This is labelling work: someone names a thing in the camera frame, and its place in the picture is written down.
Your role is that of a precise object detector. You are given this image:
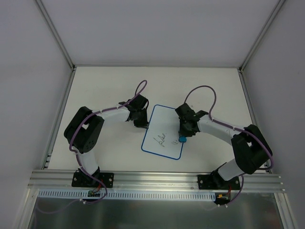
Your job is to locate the blue whiteboard eraser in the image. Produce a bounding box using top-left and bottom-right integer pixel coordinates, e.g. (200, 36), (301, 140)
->
(179, 136), (187, 143)

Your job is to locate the blue framed whiteboard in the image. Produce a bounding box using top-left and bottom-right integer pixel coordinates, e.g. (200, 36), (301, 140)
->
(141, 104), (183, 160)

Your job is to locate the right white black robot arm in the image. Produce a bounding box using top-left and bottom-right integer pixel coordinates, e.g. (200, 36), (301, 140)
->
(175, 103), (273, 189)

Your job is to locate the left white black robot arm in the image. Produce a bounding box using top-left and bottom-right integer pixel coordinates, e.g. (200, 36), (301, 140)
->
(64, 94), (149, 187)

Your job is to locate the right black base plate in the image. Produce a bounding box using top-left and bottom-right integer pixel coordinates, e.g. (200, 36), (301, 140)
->
(197, 173), (241, 190)

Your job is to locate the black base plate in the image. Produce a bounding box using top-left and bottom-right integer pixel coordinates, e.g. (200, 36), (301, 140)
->
(197, 173), (241, 190)
(71, 168), (114, 188)

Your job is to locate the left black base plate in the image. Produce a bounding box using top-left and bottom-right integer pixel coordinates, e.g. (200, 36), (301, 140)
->
(71, 168), (114, 188)

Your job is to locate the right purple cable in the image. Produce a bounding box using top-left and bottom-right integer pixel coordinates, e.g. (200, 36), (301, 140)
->
(184, 85), (274, 206)

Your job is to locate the white slotted cable duct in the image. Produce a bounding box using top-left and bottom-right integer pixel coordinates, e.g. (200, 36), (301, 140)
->
(37, 189), (216, 202)

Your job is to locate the aluminium mounting rail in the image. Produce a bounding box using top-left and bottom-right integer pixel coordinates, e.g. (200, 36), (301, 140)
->
(28, 169), (286, 193)

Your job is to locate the left aluminium corner post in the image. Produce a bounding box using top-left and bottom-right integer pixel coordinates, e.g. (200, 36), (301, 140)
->
(34, 0), (75, 71)

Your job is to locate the aluminium corner post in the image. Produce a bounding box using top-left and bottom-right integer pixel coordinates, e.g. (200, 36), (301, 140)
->
(239, 0), (286, 72)
(34, 0), (75, 71)

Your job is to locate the right aluminium corner post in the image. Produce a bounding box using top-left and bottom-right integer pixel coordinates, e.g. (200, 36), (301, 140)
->
(239, 0), (286, 72)

